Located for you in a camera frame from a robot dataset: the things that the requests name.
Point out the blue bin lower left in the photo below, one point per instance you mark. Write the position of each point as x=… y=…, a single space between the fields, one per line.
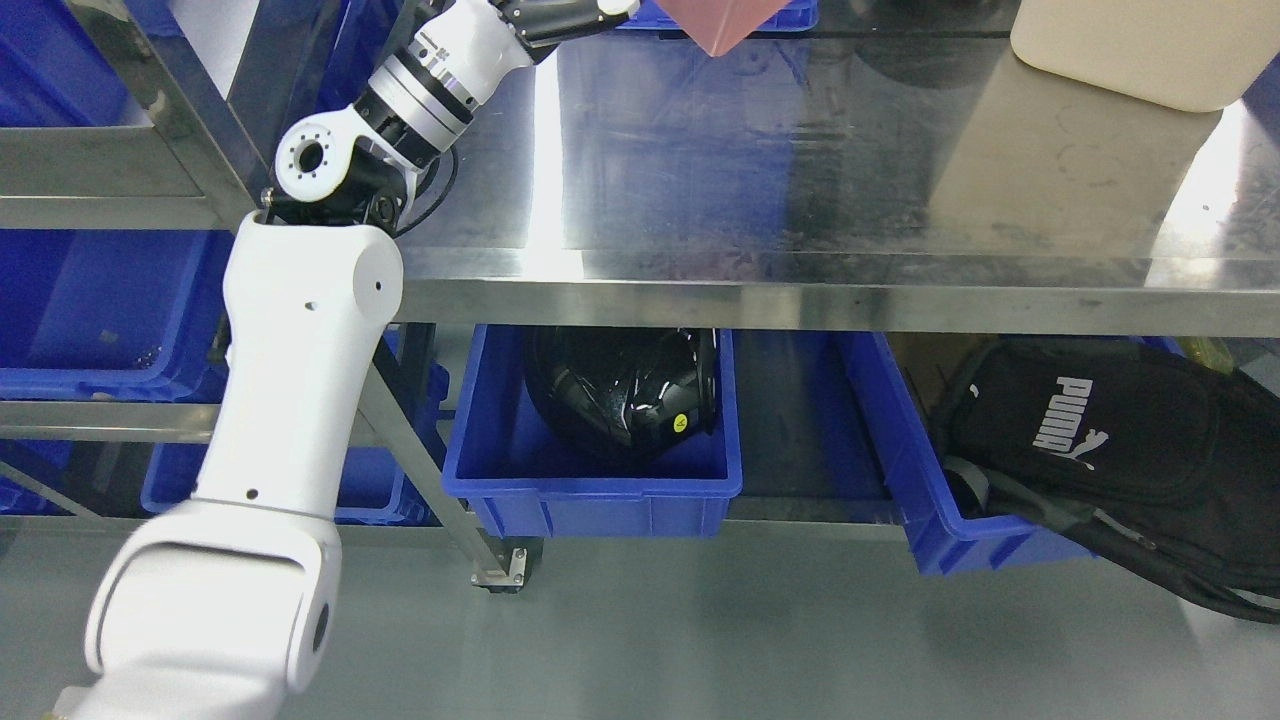
x=373 y=489

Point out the black Puma bag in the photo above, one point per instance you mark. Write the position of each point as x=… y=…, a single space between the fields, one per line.
x=1156 y=463

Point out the blue bin with bag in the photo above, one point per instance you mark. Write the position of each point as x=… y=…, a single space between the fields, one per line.
x=888 y=374

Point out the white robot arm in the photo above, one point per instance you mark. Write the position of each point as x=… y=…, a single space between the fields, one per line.
x=223 y=606

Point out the pink plastic storage box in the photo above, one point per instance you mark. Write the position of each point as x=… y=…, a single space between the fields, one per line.
x=718 y=26

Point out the beige plastic container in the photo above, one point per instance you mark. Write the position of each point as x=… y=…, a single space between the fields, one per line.
x=1186 y=55

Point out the blue bin left shelf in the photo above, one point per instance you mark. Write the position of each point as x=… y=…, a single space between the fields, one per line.
x=123 y=315

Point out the blue bin with helmet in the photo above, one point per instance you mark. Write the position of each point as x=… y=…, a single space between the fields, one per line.
x=521 y=480

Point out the black glossy helmet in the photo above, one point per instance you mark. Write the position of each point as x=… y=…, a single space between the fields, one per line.
x=624 y=395

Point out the stainless steel shelf rack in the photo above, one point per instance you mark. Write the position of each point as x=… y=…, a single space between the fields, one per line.
x=163 y=115

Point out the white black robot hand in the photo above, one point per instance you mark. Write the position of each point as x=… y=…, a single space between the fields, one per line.
x=473 y=45

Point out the stainless steel table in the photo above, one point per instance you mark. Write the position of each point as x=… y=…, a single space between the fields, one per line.
x=852 y=179

